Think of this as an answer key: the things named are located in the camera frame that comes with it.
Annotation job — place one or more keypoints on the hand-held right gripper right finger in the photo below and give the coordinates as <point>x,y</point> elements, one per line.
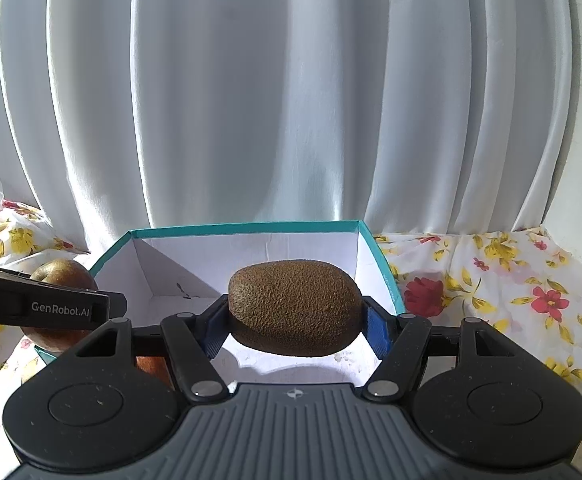
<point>377,330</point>

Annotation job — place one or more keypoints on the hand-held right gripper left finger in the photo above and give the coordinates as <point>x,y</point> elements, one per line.
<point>215,327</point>

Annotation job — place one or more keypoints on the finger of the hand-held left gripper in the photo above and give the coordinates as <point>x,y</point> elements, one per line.
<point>117,307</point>

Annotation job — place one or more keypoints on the yellow brown-speckled pear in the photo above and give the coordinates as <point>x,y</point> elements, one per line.
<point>66,275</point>

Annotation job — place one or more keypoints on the teal cardboard box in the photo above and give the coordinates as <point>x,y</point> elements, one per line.
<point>181,270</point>

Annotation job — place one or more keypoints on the brown kiwi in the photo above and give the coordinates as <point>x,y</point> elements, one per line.
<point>295,307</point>

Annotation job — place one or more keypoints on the floral tablecloth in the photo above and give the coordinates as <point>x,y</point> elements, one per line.
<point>521,285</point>

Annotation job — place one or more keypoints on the white curtain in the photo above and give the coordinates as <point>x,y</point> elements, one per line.
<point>291,85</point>

